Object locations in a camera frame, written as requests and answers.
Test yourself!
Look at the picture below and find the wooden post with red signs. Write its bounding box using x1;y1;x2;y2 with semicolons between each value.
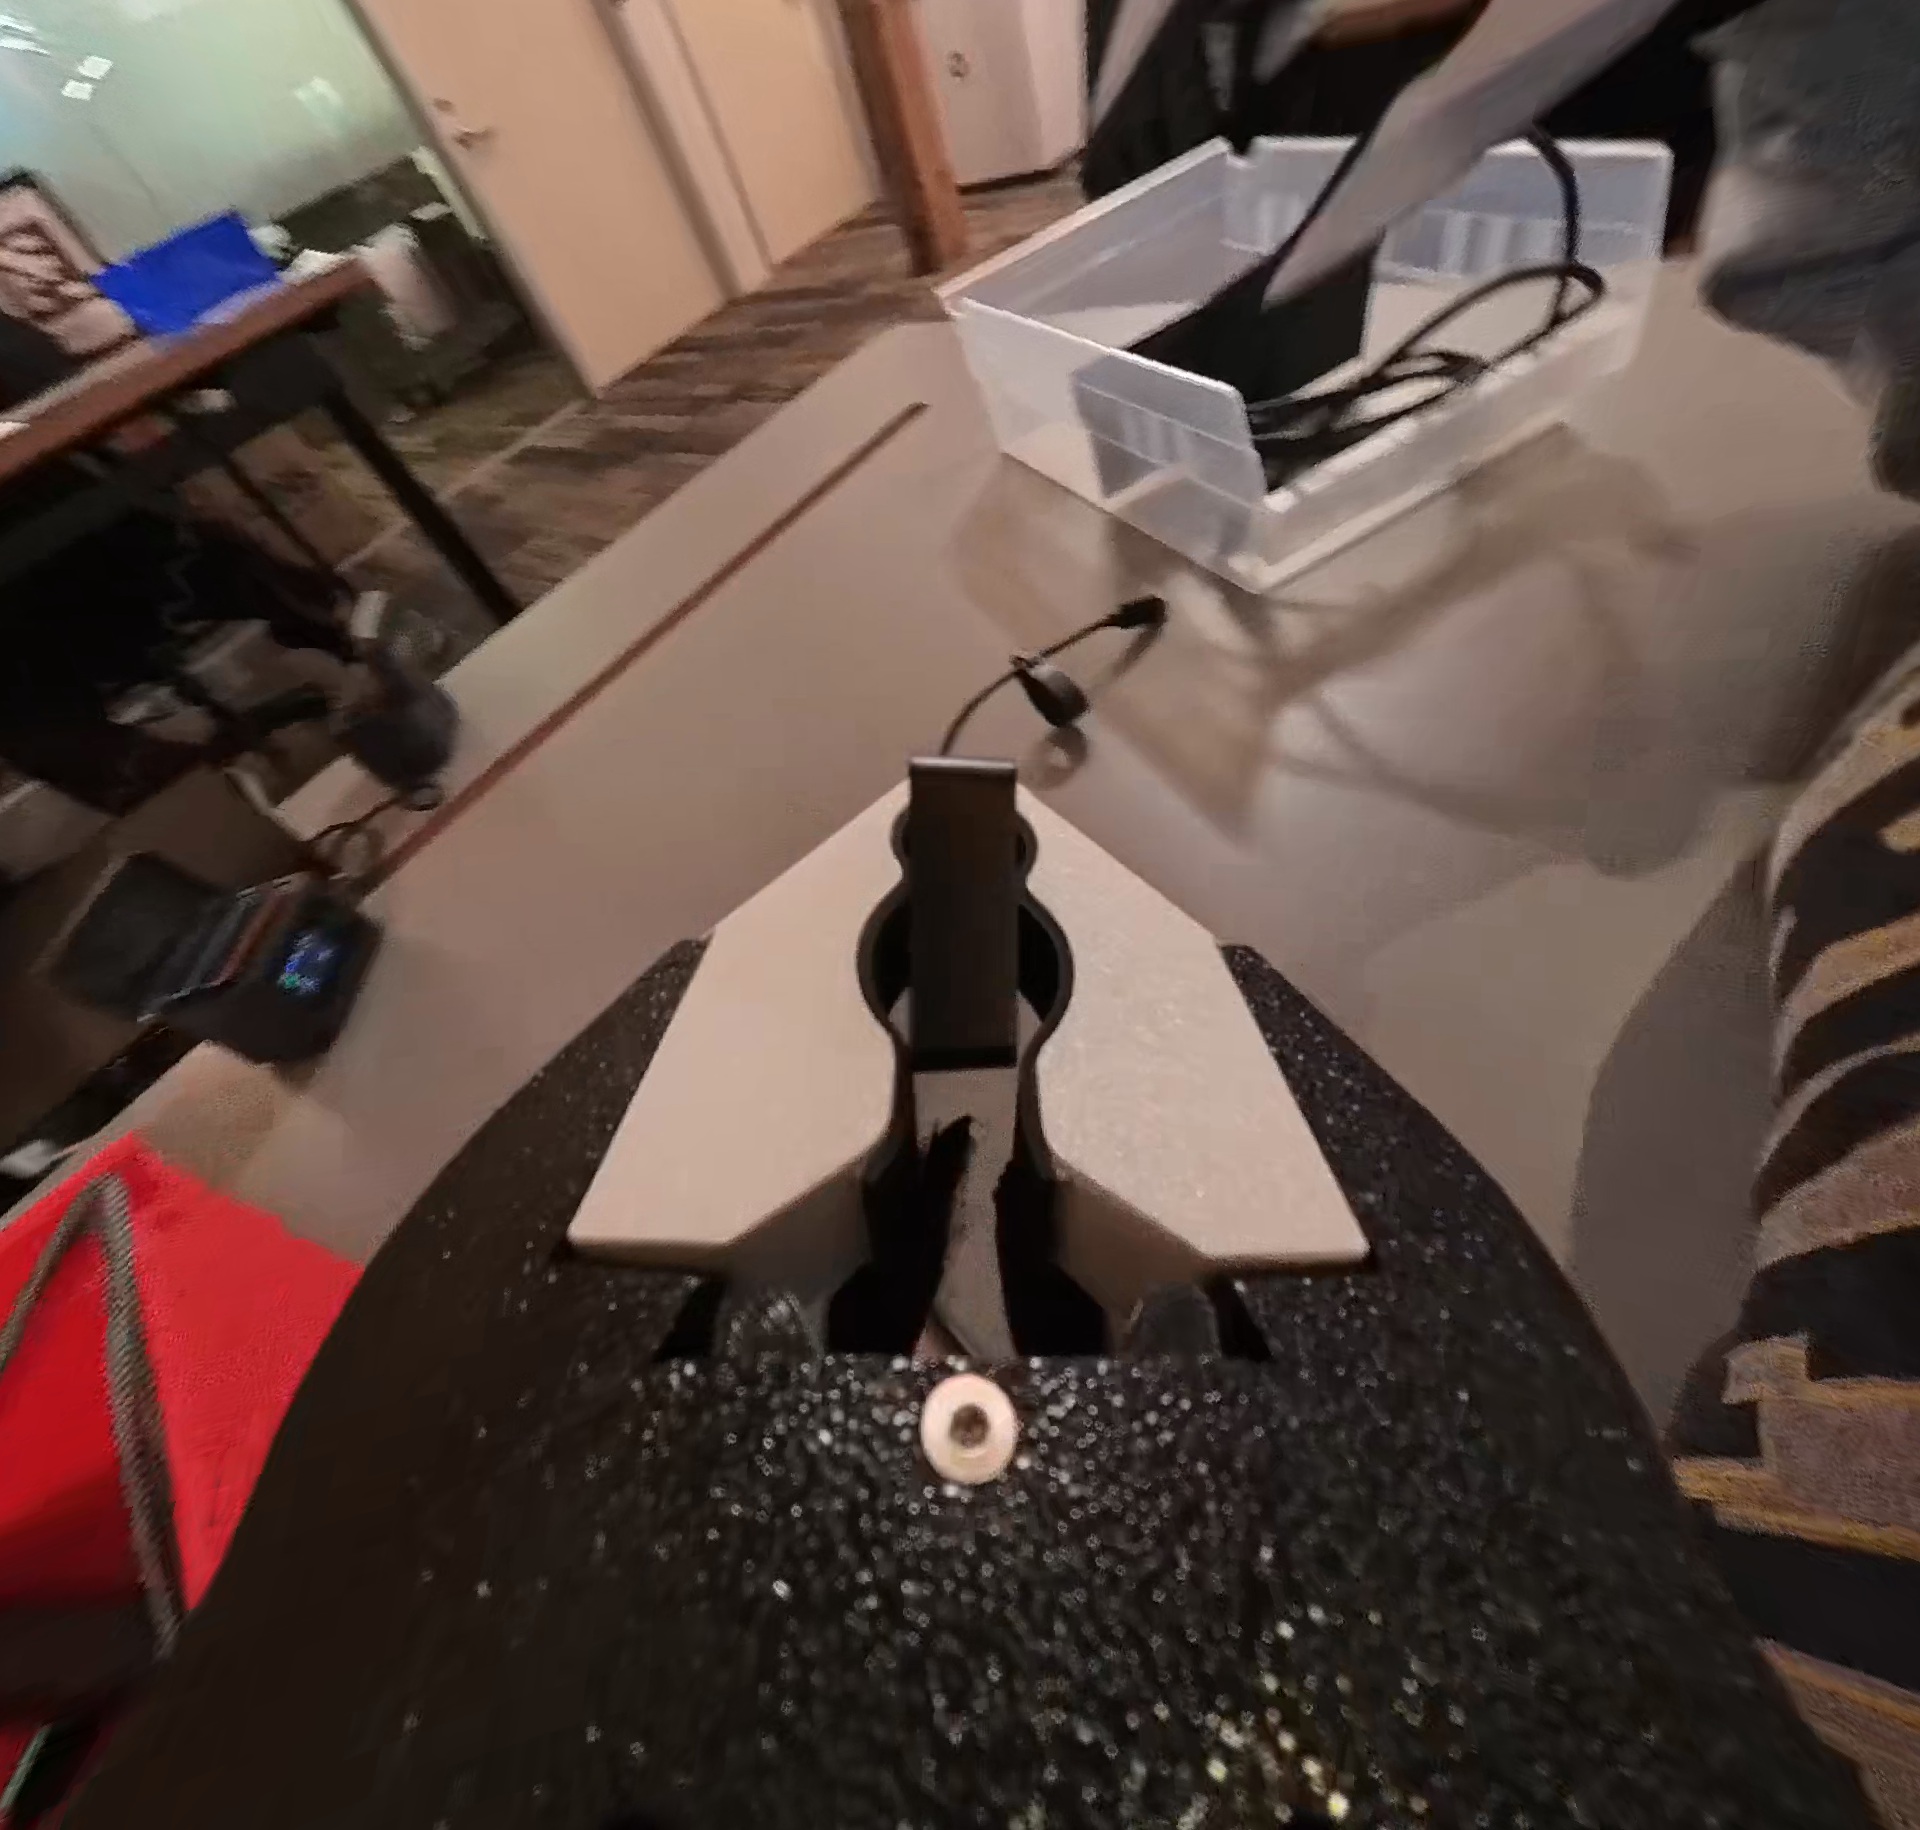
815;0;968;271

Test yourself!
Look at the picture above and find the wooden top desk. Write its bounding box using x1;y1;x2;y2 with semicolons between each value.
0;257;526;631

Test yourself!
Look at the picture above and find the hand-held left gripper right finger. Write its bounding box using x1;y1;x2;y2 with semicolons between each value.
995;795;1373;1351

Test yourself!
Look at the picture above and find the framed marker print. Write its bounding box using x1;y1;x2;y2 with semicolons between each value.
0;166;113;353

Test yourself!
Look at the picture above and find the white waste cabinet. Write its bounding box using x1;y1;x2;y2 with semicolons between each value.
912;0;1088;189

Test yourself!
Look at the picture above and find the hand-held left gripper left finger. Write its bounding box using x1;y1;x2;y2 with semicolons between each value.
567;780;963;1351

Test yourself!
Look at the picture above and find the clear plastic bin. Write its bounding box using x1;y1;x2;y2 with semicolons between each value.
935;135;1673;593

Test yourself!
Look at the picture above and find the red plastic bin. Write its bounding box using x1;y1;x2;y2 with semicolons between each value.
0;1132;369;1830

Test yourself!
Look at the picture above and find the white door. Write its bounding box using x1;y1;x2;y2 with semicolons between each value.
305;0;736;391
560;0;887;264

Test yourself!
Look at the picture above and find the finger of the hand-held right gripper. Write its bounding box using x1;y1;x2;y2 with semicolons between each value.
1264;0;1737;309
1090;0;1255;137

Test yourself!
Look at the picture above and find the person's right forearm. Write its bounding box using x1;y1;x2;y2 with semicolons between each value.
1695;0;1920;497

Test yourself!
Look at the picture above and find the black portable power station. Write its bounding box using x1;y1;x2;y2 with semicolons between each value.
140;875;379;1067

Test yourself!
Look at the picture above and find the black USB hub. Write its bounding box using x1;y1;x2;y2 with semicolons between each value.
907;755;1021;1068
1265;254;1380;413

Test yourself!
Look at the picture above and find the small blue plastic bin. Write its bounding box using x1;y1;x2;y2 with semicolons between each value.
92;209;294;338

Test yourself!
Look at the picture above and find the glass office partition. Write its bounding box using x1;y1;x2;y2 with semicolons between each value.
0;0;429;264

